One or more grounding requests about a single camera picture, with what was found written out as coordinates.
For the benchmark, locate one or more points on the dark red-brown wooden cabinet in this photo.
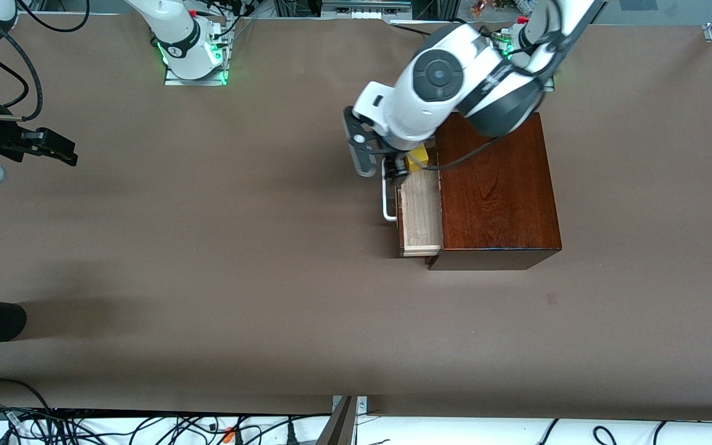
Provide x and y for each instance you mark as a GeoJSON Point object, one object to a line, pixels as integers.
{"type": "Point", "coordinates": [498, 204]}

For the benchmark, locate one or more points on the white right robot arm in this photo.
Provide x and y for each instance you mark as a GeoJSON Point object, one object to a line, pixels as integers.
{"type": "Point", "coordinates": [177, 31]}

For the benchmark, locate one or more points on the yellow cube block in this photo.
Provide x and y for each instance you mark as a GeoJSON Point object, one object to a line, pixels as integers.
{"type": "Point", "coordinates": [419, 159]}

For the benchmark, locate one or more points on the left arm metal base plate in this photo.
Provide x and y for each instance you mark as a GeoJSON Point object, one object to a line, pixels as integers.
{"type": "Point", "coordinates": [549, 86]}

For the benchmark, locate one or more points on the grey power strip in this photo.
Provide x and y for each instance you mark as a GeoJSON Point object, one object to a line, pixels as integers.
{"type": "Point", "coordinates": [368, 12]}

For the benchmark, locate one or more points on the brown table cover sheet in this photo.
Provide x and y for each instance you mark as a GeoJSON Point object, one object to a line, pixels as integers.
{"type": "Point", "coordinates": [331, 321]}

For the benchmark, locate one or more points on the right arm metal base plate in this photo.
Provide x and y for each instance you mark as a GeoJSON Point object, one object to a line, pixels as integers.
{"type": "Point", "coordinates": [195, 82]}

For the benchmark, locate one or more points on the aluminium profile post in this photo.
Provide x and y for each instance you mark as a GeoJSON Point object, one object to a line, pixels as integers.
{"type": "Point", "coordinates": [339, 429]}

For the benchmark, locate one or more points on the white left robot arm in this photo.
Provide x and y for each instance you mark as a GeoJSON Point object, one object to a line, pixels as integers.
{"type": "Point", "coordinates": [436, 74]}

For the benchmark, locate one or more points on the small metal bracket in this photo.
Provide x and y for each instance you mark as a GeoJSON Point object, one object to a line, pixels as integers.
{"type": "Point", "coordinates": [362, 405]}

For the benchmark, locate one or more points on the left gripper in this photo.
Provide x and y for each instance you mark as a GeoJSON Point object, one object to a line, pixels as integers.
{"type": "Point", "coordinates": [395, 165]}

